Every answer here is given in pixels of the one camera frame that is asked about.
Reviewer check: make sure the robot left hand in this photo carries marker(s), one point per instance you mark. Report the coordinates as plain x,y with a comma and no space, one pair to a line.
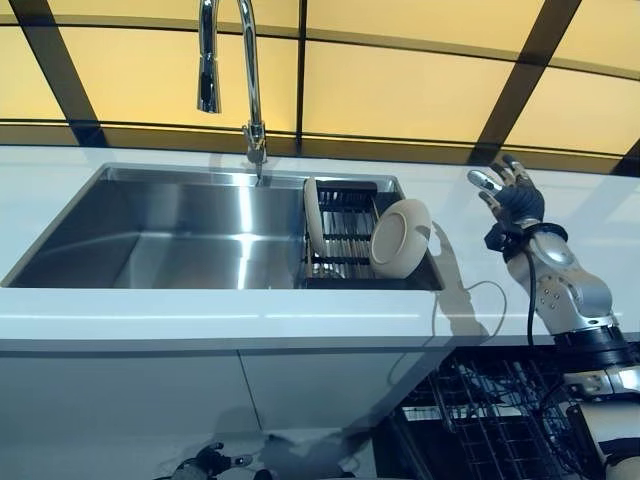
217,460

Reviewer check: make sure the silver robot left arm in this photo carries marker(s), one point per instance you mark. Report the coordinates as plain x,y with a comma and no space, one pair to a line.
186,472

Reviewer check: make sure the black sink drain rack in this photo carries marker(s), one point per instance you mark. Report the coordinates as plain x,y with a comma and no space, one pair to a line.
345,240

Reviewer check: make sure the stainless steel sink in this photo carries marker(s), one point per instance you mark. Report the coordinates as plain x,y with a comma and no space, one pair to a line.
175,230

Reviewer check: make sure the chrome pull-down faucet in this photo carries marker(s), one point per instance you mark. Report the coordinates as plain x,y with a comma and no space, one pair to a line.
252,75

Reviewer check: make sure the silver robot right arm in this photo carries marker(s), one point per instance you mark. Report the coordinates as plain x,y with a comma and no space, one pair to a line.
570,295

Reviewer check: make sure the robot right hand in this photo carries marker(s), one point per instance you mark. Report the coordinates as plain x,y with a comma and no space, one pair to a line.
522,202

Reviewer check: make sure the beige round plate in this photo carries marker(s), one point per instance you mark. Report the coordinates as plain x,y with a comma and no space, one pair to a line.
314,215

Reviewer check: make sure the cream bowl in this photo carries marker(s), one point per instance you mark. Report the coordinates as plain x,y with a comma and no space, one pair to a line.
397,240

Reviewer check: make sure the amber window with dark frame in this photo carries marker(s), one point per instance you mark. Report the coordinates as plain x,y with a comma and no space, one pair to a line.
400,85

